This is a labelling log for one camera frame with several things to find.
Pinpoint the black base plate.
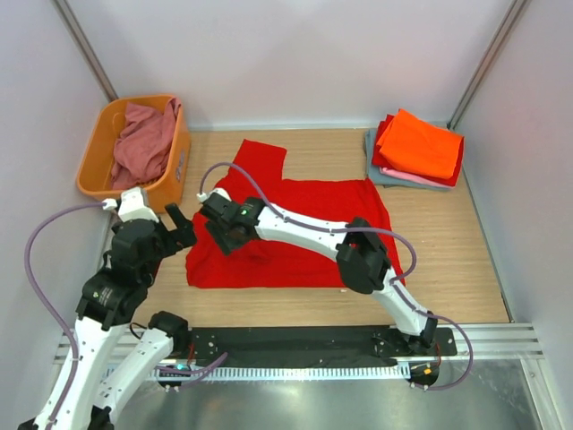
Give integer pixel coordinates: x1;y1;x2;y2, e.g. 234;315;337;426
189;325;458;369

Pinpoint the aluminium rail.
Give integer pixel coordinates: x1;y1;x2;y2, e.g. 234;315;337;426
53;322;544;365

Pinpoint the pink crumpled shirt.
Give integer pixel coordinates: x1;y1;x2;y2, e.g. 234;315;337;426
111;98;181;190

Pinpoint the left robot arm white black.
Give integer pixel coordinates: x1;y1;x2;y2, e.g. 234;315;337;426
19;200;197;429

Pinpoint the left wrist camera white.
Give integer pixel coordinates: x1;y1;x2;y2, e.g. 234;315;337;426
102;186;159;223

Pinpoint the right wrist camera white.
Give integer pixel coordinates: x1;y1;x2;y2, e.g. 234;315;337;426
196;187;232;209

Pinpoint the corner aluminium profile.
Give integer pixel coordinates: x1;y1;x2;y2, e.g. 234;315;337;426
447;0;530;130
50;0;118;101

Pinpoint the folded pink shirt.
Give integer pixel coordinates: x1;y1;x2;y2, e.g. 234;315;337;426
380;168;442;187

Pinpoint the folded red shirt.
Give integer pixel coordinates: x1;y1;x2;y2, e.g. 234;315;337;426
372;114;464;188

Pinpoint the left corner aluminium profile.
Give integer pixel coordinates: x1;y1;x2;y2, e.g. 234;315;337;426
50;0;118;101

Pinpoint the folded orange shirt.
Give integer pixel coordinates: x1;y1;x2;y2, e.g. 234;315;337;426
378;108;464;178

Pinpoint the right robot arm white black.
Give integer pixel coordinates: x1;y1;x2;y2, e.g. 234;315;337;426
197;188;437;355

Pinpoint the red t shirt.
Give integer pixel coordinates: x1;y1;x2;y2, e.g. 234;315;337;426
185;140;391;288

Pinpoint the right corner aluminium profile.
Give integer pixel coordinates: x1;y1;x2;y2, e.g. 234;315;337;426
447;0;530;130

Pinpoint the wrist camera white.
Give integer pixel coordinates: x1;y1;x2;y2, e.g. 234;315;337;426
196;187;232;209
102;186;159;223

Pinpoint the slotted cable duct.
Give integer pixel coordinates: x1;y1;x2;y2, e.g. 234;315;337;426
102;363;411;383

